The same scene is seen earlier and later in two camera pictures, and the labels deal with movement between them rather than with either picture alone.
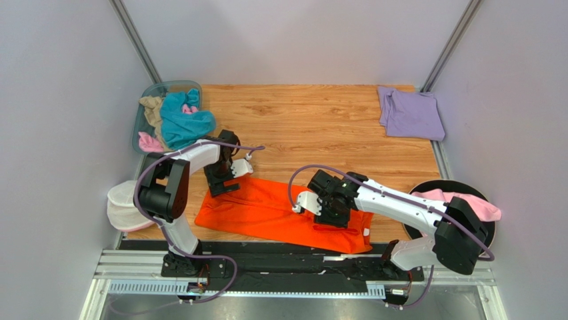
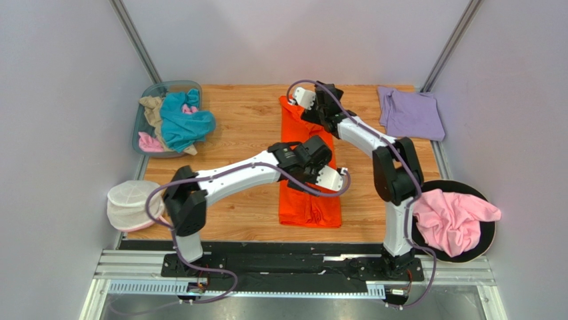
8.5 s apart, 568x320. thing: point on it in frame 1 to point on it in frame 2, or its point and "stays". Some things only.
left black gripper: x=217 y=185 to x=297 y=186
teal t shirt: x=177 y=127 stays
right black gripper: x=332 y=220 to x=311 y=112
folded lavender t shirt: x=410 y=114 stays
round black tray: x=453 y=187 stays
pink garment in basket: x=147 y=144 stays
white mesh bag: x=121 y=211 stays
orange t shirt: x=265 y=207 to x=297 y=209
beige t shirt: x=153 y=115 stays
